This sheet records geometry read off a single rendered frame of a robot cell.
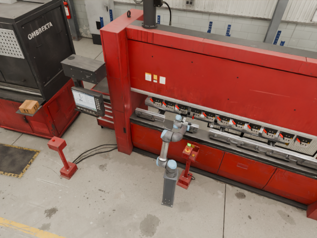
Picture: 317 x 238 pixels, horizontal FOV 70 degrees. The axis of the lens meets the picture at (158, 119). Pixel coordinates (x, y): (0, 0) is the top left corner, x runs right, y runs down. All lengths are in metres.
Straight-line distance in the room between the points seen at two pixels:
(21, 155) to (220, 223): 3.60
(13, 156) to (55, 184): 1.08
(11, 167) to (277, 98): 4.28
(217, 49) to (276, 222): 2.70
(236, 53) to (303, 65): 0.67
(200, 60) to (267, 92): 0.86
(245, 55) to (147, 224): 2.62
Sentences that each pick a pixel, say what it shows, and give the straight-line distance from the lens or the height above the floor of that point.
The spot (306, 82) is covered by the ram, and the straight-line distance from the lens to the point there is 2.87.
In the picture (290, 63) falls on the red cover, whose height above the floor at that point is 2.24.
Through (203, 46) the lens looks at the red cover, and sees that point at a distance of 2.71.
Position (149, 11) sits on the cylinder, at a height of 2.50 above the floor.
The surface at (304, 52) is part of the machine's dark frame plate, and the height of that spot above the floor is 2.30.
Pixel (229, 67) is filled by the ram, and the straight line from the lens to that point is 2.78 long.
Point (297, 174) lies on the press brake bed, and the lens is 3.70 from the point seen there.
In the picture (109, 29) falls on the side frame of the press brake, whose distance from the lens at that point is 2.94.
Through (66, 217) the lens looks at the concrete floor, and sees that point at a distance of 3.88.
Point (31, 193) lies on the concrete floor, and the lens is 4.28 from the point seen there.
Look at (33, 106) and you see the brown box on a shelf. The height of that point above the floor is 1.09.
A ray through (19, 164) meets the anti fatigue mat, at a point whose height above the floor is 0.01.
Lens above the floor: 3.37
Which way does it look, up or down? 43 degrees down
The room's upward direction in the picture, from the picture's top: 2 degrees clockwise
